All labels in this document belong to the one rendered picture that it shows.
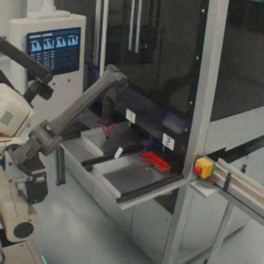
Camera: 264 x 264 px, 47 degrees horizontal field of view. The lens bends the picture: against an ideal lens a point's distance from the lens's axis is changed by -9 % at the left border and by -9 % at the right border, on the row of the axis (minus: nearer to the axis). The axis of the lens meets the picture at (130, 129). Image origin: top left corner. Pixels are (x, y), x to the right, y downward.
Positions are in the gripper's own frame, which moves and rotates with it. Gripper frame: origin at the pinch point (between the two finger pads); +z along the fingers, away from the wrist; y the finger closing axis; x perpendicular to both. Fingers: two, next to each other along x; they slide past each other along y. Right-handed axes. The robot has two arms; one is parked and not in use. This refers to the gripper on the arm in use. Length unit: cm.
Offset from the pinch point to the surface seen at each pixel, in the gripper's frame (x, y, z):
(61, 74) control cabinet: 53, 11, -19
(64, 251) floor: 18, -25, 97
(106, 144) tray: 3.3, 3.3, 9.6
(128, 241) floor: -9, 17, 98
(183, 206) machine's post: -52, 6, 27
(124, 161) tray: -15.8, -3.4, 9.1
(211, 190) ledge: -64, 8, 10
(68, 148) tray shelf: 14.9, -16.0, 9.3
